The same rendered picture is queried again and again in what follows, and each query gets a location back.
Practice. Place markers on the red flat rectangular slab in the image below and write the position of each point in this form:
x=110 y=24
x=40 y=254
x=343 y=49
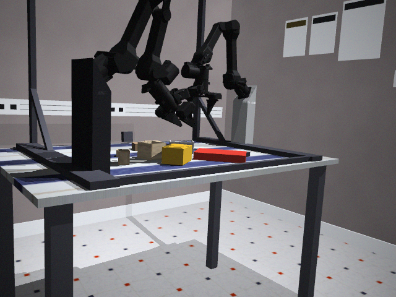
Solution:
x=208 y=154

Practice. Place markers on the yellow block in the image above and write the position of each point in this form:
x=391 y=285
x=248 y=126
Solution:
x=176 y=154

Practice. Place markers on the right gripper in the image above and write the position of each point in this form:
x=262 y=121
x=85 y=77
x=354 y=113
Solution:
x=169 y=106

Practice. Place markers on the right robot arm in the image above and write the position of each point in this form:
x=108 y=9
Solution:
x=122 y=57

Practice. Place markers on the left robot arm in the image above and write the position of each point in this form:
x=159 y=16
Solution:
x=232 y=78

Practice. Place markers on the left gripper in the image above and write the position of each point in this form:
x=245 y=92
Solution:
x=213 y=97

